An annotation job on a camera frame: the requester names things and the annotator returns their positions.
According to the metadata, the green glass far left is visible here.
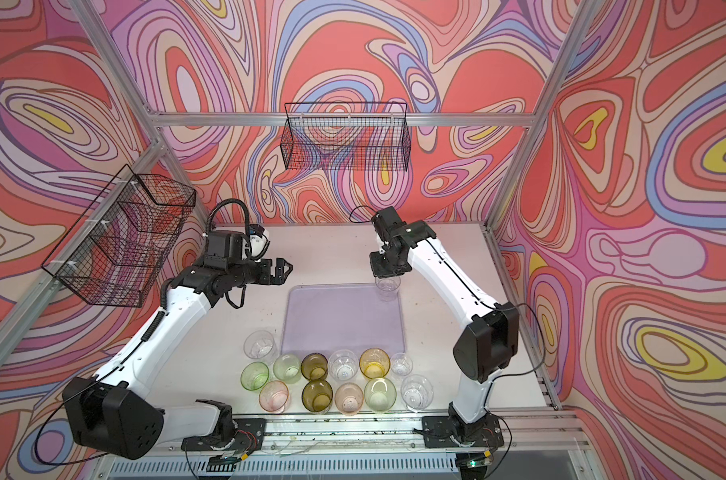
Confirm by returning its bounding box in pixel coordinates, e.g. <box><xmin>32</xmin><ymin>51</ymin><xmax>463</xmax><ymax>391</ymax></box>
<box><xmin>240</xmin><ymin>361</ymin><xmax>270</xmax><ymax>392</ymax></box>

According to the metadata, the lavender plastic tray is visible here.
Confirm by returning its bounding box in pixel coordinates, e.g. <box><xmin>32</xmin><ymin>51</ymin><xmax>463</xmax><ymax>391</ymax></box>
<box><xmin>280</xmin><ymin>283</ymin><xmax>406</xmax><ymax>358</ymax></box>

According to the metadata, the black wire basket wall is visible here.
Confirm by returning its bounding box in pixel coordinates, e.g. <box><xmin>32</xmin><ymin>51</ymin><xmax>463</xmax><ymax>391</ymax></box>
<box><xmin>280</xmin><ymin>100</ymin><xmax>411</xmax><ymax>171</ymax></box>
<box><xmin>41</xmin><ymin>165</ymin><xmax>197</xmax><ymax>308</ymax></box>

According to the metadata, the pink glass left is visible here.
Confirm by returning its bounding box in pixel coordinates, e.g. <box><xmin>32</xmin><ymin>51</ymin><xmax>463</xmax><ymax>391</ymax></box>
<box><xmin>258</xmin><ymin>380</ymin><xmax>290</xmax><ymax>414</ymax></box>

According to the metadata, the pale green glass front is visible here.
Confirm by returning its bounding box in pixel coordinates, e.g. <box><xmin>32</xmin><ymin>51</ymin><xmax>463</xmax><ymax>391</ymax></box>
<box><xmin>364</xmin><ymin>377</ymin><xmax>397</xmax><ymax>412</ymax></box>

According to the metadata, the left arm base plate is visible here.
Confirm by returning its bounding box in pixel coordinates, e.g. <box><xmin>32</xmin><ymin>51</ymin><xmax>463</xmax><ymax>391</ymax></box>
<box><xmin>181</xmin><ymin>417</ymin><xmax>267</xmax><ymax>453</ymax></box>

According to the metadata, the aluminium front rail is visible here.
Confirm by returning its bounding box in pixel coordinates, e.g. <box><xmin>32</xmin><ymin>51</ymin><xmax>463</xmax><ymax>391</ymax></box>
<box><xmin>127</xmin><ymin>409</ymin><xmax>597</xmax><ymax>463</ymax></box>

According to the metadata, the yellow glass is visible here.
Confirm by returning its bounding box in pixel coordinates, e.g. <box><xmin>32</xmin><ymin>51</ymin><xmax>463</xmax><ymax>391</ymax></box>
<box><xmin>359</xmin><ymin>347</ymin><xmax>391</xmax><ymax>379</ymax></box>

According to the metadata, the small clear glass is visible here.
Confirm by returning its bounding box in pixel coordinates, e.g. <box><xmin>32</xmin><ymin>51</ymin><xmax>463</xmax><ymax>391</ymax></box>
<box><xmin>390</xmin><ymin>352</ymin><xmax>413</xmax><ymax>378</ymax></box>

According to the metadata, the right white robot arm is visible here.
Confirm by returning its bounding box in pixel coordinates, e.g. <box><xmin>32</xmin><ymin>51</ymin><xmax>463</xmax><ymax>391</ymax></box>
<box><xmin>369</xmin><ymin>207</ymin><xmax>519</xmax><ymax>425</ymax></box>

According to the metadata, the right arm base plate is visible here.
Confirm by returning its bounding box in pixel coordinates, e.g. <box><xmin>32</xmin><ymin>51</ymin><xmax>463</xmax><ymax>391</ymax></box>
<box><xmin>413</xmin><ymin>413</ymin><xmax>505</xmax><ymax>452</ymax></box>

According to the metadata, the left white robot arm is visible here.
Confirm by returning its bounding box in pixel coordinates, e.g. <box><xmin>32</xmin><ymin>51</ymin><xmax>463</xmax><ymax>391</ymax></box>
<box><xmin>64</xmin><ymin>258</ymin><xmax>293</xmax><ymax>460</ymax></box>

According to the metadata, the peach pink glass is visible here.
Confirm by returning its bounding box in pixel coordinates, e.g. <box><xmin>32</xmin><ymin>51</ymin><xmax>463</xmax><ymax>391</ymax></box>
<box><xmin>334</xmin><ymin>382</ymin><xmax>364</xmax><ymax>416</ymax></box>

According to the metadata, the black wire basket back wall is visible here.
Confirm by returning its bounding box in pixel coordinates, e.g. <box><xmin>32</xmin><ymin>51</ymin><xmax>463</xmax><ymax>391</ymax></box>
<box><xmin>280</xmin><ymin>100</ymin><xmax>411</xmax><ymax>171</ymax></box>

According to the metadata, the light green glass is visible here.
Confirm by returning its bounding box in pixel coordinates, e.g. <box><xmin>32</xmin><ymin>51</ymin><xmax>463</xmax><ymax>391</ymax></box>
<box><xmin>273</xmin><ymin>354</ymin><xmax>302</xmax><ymax>384</ymax></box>

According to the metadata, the dark olive glass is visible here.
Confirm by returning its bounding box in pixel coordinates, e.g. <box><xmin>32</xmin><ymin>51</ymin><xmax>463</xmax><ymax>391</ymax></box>
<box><xmin>300</xmin><ymin>352</ymin><xmax>328</xmax><ymax>381</ymax></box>
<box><xmin>301</xmin><ymin>380</ymin><xmax>333</xmax><ymax>414</ymax></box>

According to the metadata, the dark olive glass front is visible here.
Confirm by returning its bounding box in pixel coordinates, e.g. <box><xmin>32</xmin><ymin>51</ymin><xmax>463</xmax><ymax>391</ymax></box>
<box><xmin>301</xmin><ymin>380</ymin><xmax>333</xmax><ymax>414</ymax></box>

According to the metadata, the dark olive glass back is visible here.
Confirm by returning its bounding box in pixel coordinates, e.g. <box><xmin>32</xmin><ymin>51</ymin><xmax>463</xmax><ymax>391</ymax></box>
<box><xmin>300</xmin><ymin>352</ymin><xmax>328</xmax><ymax>381</ymax></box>

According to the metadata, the black wire basket left wall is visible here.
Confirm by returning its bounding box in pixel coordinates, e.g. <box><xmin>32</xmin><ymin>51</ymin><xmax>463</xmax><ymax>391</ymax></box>
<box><xmin>41</xmin><ymin>165</ymin><xmax>197</xmax><ymax>308</ymax></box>

